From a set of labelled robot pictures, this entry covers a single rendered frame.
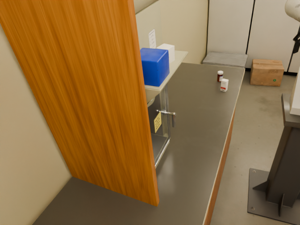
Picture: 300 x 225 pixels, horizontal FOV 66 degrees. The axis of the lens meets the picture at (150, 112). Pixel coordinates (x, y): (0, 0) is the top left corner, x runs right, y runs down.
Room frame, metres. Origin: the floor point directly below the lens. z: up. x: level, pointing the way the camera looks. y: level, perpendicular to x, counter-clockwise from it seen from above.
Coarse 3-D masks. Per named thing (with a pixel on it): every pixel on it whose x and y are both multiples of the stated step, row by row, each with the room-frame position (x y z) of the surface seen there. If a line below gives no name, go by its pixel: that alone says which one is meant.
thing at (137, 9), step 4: (136, 0) 0.81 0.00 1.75; (140, 0) 0.84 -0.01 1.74; (144, 0) 0.86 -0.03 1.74; (148, 0) 0.89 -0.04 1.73; (152, 0) 0.92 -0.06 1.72; (156, 0) 0.96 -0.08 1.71; (136, 4) 0.81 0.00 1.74; (140, 4) 0.83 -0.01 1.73; (144, 4) 0.86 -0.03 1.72; (148, 4) 0.89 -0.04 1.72; (136, 8) 0.81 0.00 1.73; (140, 8) 0.83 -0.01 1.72; (136, 12) 0.80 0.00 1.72
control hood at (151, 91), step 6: (180, 54) 0.90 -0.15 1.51; (186, 54) 0.90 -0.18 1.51; (180, 60) 0.85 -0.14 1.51; (174, 66) 0.80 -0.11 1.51; (174, 72) 0.77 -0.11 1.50; (168, 78) 0.72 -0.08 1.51; (162, 84) 0.68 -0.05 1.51; (150, 90) 0.66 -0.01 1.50; (156, 90) 0.65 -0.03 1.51; (150, 96) 0.66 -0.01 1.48
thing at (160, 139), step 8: (160, 96) 0.89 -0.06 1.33; (152, 104) 0.81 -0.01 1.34; (160, 104) 0.88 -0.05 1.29; (168, 104) 0.97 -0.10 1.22; (152, 112) 0.81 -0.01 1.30; (152, 120) 0.80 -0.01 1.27; (168, 120) 0.95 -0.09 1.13; (152, 128) 0.79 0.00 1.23; (160, 128) 0.86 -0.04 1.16; (168, 128) 0.95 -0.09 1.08; (152, 136) 0.78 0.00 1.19; (160, 136) 0.85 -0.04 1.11; (168, 136) 0.94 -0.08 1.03; (152, 144) 0.77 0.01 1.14; (160, 144) 0.85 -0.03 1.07; (160, 152) 0.84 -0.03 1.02
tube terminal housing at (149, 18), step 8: (144, 8) 0.87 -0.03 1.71; (152, 8) 0.92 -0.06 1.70; (136, 16) 0.80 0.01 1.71; (144, 16) 0.85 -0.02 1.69; (152, 16) 0.91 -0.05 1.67; (160, 16) 0.98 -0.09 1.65; (144, 24) 0.85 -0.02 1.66; (152, 24) 0.90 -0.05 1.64; (160, 24) 0.97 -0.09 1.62; (144, 32) 0.84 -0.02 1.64; (160, 32) 0.97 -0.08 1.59; (144, 40) 0.83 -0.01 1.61; (160, 40) 0.96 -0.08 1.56
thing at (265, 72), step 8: (256, 64) 3.03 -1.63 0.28; (264, 64) 3.00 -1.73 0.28; (272, 64) 2.97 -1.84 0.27; (280, 64) 2.94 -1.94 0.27; (256, 72) 2.91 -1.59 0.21; (264, 72) 2.87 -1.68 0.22; (272, 72) 2.83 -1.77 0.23; (280, 72) 2.79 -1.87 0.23; (256, 80) 2.90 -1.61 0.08; (264, 80) 2.86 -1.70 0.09; (272, 80) 2.82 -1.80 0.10; (280, 80) 2.79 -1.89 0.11
